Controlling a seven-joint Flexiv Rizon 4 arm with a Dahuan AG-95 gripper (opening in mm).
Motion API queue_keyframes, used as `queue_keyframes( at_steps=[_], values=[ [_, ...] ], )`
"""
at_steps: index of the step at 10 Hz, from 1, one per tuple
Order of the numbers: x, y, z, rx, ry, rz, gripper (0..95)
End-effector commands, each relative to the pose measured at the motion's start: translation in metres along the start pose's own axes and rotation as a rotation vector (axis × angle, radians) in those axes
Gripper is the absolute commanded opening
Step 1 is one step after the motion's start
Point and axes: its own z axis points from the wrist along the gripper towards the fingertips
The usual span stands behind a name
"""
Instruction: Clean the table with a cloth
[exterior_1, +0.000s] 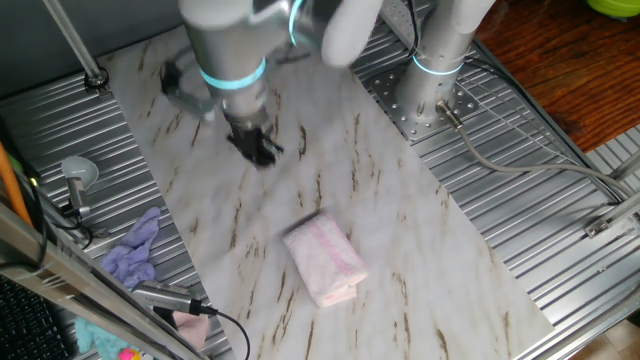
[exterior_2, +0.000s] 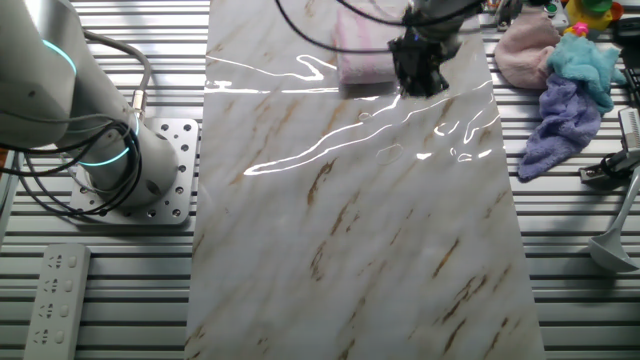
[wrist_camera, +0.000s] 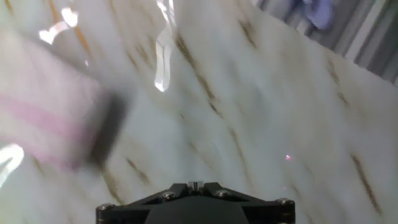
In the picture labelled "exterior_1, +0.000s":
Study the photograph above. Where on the brown wooden desk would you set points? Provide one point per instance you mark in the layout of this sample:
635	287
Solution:
575	65

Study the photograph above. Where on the orange stick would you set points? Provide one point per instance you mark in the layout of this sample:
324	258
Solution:
12	190

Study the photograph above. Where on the pink plush cloth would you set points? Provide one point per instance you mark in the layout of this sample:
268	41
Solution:
192	327

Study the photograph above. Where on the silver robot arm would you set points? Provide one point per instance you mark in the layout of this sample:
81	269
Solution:
230	45

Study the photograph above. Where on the green watering can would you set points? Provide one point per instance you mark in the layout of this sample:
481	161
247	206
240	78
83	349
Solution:
615	6

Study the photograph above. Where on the aluminium frame beam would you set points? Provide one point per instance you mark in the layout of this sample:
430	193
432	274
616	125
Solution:
75	290

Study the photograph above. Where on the silver camera bracket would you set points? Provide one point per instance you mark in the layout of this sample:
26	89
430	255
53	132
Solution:
195	102

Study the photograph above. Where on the metal corner bracket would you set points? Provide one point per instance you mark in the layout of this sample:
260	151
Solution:
597	227

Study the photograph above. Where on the marble patterned mat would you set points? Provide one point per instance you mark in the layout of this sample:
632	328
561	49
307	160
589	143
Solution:
375	225

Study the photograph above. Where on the teal fluffy towel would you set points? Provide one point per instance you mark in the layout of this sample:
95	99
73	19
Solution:
100	340

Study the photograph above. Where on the black keyboard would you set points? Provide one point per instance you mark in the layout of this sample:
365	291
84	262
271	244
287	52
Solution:
25	330

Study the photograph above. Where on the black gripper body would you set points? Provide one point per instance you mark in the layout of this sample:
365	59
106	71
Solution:
247	127

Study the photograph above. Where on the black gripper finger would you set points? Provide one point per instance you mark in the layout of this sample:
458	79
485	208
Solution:
255	157
272	149

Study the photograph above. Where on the aluminium pole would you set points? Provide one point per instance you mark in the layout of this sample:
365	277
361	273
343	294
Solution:
75	45

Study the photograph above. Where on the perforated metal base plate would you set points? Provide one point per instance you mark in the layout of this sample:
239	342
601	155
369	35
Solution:
390	95

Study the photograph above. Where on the pink and yellow toy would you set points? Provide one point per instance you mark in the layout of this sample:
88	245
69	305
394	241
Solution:
129	355

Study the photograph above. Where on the purple towel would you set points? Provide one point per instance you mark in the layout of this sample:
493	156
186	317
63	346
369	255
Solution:
131	255

